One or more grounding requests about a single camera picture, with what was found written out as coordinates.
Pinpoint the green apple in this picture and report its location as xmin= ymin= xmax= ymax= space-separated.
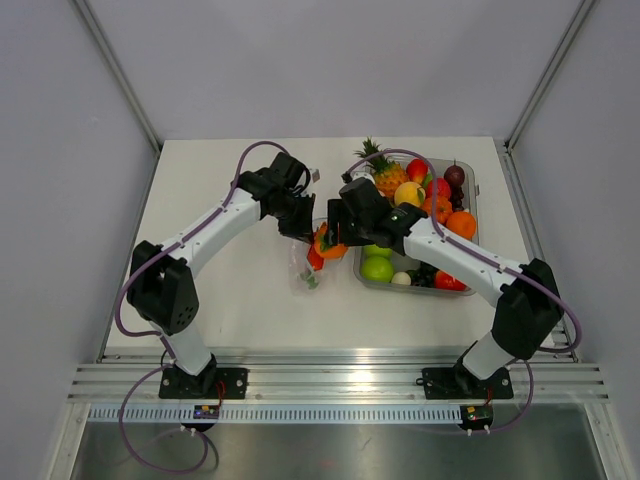
xmin=362 ymin=244 xmax=393 ymax=259
xmin=360 ymin=256 xmax=395 ymax=283

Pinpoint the orange carrot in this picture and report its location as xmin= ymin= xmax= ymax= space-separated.
xmin=306 ymin=245 xmax=325 ymax=271

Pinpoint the clear zip top bag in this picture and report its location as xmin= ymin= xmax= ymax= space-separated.
xmin=288 ymin=239 xmax=349 ymax=295

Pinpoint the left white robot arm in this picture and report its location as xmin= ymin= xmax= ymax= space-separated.
xmin=123 ymin=152 xmax=319 ymax=401

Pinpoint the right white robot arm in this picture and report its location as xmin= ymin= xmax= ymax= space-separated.
xmin=329 ymin=178 xmax=567 ymax=398

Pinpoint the clear plastic food bin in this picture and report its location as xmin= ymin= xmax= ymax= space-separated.
xmin=353 ymin=158 xmax=480 ymax=297

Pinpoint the purple grape bunch top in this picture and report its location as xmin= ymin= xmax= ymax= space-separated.
xmin=449 ymin=187 xmax=465 ymax=212

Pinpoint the pineapple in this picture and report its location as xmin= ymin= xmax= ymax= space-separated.
xmin=354 ymin=137 xmax=409 ymax=200

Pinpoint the yellow peach with leaf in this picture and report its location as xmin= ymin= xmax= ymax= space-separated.
xmin=393 ymin=181 xmax=426 ymax=207

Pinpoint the green apple front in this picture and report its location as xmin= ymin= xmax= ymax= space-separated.
xmin=360 ymin=256 xmax=395 ymax=283

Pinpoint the red apple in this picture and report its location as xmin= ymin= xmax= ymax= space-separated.
xmin=406 ymin=158 xmax=430 ymax=185

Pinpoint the white egg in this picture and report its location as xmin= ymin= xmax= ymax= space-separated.
xmin=391 ymin=271 xmax=412 ymax=286

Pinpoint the orange mini pumpkin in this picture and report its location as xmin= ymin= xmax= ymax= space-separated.
xmin=421 ymin=196 xmax=453 ymax=225

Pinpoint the red pomegranate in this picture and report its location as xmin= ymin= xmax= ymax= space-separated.
xmin=426 ymin=178 xmax=452 ymax=200

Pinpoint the dark grape bunch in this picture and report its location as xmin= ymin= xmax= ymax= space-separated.
xmin=407 ymin=262 xmax=438 ymax=288

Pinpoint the large orange fruit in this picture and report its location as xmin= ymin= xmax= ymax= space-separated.
xmin=445 ymin=211 xmax=477 ymax=240

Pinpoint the purple passion fruit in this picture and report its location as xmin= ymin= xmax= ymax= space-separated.
xmin=444 ymin=161 xmax=466 ymax=189

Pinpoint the red tomato with leaves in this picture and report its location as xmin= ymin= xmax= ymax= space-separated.
xmin=434 ymin=270 xmax=468 ymax=292

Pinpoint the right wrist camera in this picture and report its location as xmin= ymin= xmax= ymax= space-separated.
xmin=341 ymin=171 xmax=375 ymax=184

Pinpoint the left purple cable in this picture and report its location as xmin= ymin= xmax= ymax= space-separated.
xmin=113 ymin=140 xmax=296 ymax=475

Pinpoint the purple cable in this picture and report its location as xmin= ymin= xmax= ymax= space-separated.
xmin=344 ymin=147 xmax=584 ymax=436
xmin=113 ymin=140 xmax=296 ymax=475

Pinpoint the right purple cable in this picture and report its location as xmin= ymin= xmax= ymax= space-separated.
xmin=344 ymin=147 xmax=584 ymax=436

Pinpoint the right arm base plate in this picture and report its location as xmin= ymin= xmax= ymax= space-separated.
xmin=415 ymin=367 xmax=514 ymax=400

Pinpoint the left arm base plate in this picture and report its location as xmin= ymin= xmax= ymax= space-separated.
xmin=158 ymin=367 xmax=249 ymax=400

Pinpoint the left aluminium frame post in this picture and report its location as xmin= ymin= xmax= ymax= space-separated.
xmin=69 ymin=0 xmax=163 ymax=160

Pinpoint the aluminium frame post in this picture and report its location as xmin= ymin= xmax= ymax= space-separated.
xmin=504 ymin=0 xmax=599 ymax=155
xmin=69 ymin=0 xmax=163 ymax=160

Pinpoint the aluminium mounting rail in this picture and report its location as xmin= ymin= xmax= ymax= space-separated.
xmin=67 ymin=347 xmax=610 ymax=404

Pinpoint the white slotted cable duct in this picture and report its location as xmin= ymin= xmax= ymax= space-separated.
xmin=88 ymin=403 xmax=462 ymax=425

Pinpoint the right aluminium frame post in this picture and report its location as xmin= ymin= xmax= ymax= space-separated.
xmin=504 ymin=0 xmax=599 ymax=155

